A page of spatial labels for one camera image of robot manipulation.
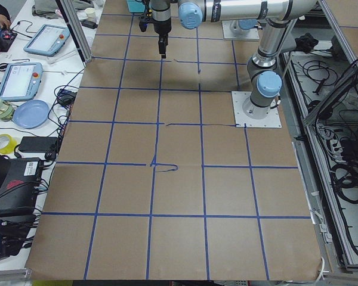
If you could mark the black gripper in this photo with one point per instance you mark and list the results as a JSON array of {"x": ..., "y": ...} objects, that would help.
[{"x": 161, "y": 27}]

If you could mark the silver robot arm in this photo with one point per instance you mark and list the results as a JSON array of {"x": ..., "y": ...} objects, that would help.
[{"x": 277, "y": 14}]

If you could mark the turquoise plastic bin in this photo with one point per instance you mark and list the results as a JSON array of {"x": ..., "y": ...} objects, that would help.
[{"x": 135, "y": 6}]

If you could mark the white paper cup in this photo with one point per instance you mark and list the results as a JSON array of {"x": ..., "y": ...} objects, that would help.
[{"x": 91, "y": 15}]

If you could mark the upper teach pendant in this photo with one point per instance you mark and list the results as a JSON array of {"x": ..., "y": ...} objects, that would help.
[{"x": 48, "y": 40}]

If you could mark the teach pendant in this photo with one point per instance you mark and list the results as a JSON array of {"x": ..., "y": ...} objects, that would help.
[
  {"x": 48, "y": 40},
  {"x": 21, "y": 81}
]

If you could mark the blue plastic plate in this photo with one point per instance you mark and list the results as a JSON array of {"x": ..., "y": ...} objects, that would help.
[{"x": 31, "y": 114}]

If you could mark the lower teach pendant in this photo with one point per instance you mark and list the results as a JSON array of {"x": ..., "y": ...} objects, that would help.
[{"x": 21, "y": 81}]

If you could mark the black power adapter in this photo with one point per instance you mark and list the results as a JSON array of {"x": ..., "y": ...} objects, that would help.
[{"x": 36, "y": 144}]

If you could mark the green tape rolls stack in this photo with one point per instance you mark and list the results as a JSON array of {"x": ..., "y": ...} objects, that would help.
[{"x": 6, "y": 110}]

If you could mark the yellow tape roll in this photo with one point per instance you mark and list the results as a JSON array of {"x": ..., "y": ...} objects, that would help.
[{"x": 7, "y": 144}]

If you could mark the black red computer box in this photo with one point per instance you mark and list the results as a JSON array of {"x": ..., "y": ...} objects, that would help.
[{"x": 19, "y": 178}]

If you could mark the aluminium frame post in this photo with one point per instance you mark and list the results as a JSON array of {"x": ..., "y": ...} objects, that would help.
[{"x": 74, "y": 25}]

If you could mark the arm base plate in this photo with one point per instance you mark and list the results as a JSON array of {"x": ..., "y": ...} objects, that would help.
[
  {"x": 241, "y": 30},
  {"x": 247, "y": 115}
]

